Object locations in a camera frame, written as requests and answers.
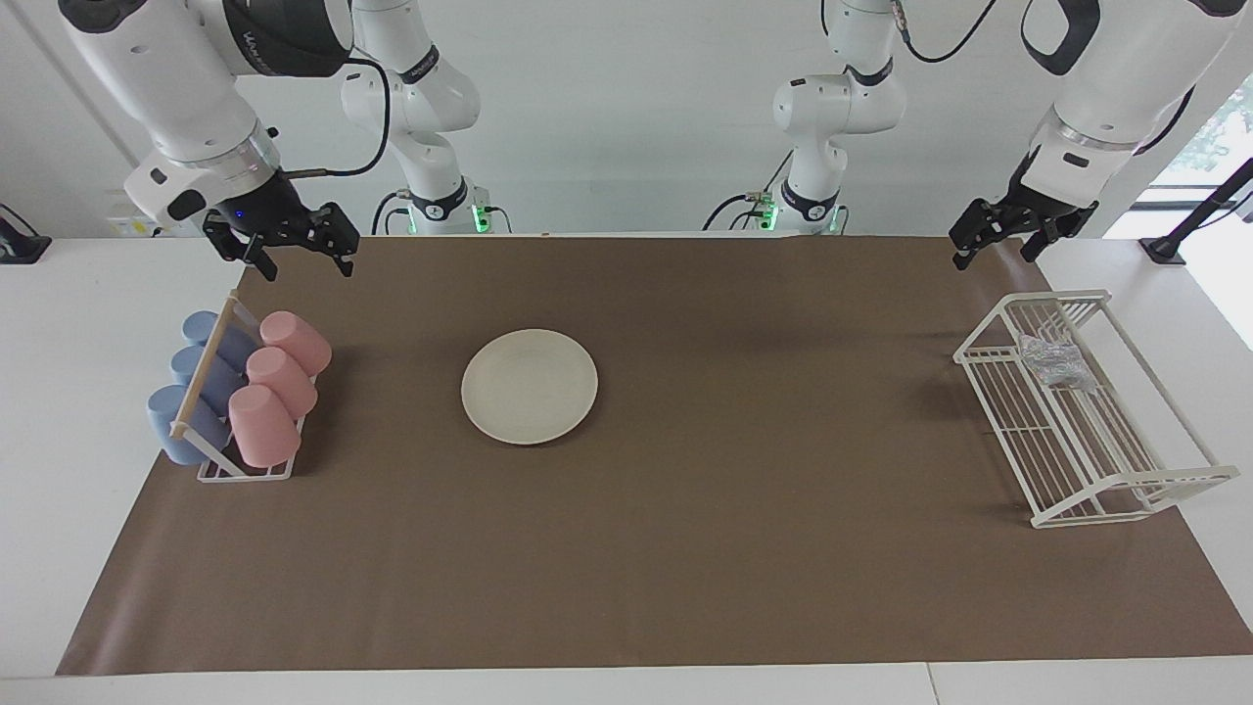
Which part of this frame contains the clear plastic bag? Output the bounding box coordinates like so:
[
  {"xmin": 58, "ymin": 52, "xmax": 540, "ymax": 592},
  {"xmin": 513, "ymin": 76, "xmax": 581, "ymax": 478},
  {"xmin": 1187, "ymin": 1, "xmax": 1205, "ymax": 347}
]
[{"xmin": 1017, "ymin": 332, "xmax": 1099, "ymax": 394}]

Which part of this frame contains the cream round plate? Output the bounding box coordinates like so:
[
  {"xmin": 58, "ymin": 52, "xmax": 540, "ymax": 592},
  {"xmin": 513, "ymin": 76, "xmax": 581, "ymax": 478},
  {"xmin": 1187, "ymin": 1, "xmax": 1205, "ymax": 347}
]
[{"xmin": 461, "ymin": 328, "xmax": 599, "ymax": 447}]

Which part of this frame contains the pink plastic cup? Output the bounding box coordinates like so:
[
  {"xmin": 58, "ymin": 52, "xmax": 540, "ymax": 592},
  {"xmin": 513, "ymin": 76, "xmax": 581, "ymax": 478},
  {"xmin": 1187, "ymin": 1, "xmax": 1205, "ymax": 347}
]
[
  {"xmin": 259, "ymin": 310, "xmax": 333, "ymax": 378},
  {"xmin": 246, "ymin": 347, "xmax": 319, "ymax": 420},
  {"xmin": 228, "ymin": 384, "xmax": 302, "ymax": 469}
]

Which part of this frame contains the blue plastic cup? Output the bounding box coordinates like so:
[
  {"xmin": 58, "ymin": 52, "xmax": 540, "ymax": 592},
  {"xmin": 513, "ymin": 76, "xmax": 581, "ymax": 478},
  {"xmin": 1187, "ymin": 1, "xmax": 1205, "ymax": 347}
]
[
  {"xmin": 171, "ymin": 345, "xmax": 246, "ymax": 412},
  {"xmin": 147, "ymin": 385, "xmax": 233, "ymax": 465},
  {"xmin": 182, "ymin": 310, "xmax": 257, "ymax": 371}
]

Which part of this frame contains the black clamp stand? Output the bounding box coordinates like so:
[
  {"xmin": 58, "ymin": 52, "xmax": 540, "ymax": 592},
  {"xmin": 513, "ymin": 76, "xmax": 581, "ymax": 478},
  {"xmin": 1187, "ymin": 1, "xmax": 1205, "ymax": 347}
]
[{"xmin": 1139, "ymin": 157, "xmax": 1253, "ymax": 266}]

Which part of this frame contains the bright window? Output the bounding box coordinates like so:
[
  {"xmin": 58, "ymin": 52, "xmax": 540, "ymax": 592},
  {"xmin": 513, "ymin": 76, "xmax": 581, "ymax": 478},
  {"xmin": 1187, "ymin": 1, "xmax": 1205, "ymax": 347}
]
[{"xmin": 1147, "ymin": 76, "xmax": 1253, "ymax": 212}]

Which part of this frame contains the black table clamp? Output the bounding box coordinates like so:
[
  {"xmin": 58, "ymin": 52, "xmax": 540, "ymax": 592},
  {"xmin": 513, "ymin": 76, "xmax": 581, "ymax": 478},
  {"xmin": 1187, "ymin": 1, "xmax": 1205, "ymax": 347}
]
[{"xmin": 0, "ymin": 203, "xmax": 52, "ymax": 265}]

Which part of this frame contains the brown table mat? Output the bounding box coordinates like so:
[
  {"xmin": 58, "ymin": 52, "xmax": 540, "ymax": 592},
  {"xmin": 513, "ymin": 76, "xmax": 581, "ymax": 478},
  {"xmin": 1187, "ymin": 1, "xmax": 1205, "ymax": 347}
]
[{"xmin": 56, "ymin": 233, "xmax": 1253, "ymax": 677}]

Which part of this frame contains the black right base cable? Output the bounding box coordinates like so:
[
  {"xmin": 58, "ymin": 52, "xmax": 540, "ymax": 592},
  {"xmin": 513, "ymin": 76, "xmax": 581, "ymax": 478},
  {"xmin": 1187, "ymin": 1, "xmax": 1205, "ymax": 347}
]
[{"xmin": 371, "ymin": 190, "xmax": 412, "ymax": 236}]

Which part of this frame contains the black base cable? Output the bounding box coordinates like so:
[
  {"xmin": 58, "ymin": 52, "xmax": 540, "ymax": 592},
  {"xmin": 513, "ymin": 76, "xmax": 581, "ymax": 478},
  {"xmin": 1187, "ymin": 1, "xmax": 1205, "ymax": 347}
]
[
  {"xmin": 371, "ymin": 190, "xmax": 412, "ymax": 236},
  {"xmin": 703, "ymin": 193, "xmax": 774, "ymax": 233}
]

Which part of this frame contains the white cup rack wooden handle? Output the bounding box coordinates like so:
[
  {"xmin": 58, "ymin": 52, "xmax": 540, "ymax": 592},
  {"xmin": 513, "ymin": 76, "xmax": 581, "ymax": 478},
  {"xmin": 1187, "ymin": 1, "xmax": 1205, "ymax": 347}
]
[{"xmin": 169, "ymin": 291, "xmax": 317, "ymax": 483}]

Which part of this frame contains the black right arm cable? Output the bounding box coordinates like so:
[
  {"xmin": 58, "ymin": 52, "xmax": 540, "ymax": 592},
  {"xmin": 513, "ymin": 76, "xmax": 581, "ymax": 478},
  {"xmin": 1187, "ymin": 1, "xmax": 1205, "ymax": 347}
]
[{"xmin": 284, "ymin": 57, "xmax": 393, "ymax": 179}]

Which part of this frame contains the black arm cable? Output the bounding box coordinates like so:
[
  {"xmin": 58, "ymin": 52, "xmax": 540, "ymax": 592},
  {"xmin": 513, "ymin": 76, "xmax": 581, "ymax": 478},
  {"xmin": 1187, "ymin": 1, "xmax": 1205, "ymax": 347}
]
[
  {"xmin": 891, "ymin": 0, "xmax": 999, "ymax": 66},
  {"xmin": 284, "ymin": 57, "xmax": 393, "ymax": 179}
]

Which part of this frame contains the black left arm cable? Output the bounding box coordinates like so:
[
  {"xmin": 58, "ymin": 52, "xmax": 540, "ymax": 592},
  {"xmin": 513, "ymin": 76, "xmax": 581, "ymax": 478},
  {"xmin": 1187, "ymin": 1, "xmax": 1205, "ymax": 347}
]
[{"xmin": 891, "ymin": 0, "xmax": 999, "ymax": 66}]

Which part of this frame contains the white wire dish rack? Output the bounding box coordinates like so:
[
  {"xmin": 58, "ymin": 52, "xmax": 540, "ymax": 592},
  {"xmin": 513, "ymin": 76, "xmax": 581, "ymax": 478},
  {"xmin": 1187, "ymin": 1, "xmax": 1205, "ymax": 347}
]
[{"xmin": 953, "ymin": 289, "xmax": 1240, "ymax": 530}]

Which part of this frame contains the black left base cable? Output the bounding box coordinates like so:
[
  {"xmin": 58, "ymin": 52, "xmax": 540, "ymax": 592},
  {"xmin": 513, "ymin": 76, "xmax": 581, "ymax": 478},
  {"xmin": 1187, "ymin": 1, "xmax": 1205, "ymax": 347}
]
[{"xmin": 703, "ymin": 193, "xmax": 774, "ymax": 233}]

